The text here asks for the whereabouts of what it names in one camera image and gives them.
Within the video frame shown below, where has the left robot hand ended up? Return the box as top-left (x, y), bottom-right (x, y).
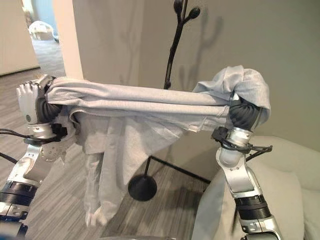
top-left (16, 74), bottom-right (64, 125)

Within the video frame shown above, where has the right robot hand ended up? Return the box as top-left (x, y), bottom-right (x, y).
top-left (228, 93), bottom-right (262, 132)

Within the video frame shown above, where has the light grey zip jacket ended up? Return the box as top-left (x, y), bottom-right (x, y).
top-left (44, 64), bottom-right (272, 227)

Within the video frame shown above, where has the black coat rack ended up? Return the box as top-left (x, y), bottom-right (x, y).
top-left (127, 0), bottom-right (213, 201)

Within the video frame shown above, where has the light grey sofa cushion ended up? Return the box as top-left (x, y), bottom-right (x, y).
top-left (191, 159), bottom-right (305, 240)

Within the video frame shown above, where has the white object in doorway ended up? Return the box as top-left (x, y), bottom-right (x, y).
top-left (28, 20), bottom-right (55, 41)

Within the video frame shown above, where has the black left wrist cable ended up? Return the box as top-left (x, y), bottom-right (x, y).
top-left (0, 127), bottom-right (33, 163)

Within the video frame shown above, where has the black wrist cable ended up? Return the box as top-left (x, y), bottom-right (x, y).
top-left (246, 143), bottom-right (273, 159)
top-left (0, 127), bottom-right (33, 163)

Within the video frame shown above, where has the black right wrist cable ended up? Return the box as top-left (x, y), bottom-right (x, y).
top-left (246, 143), bottom-right (273, 159)

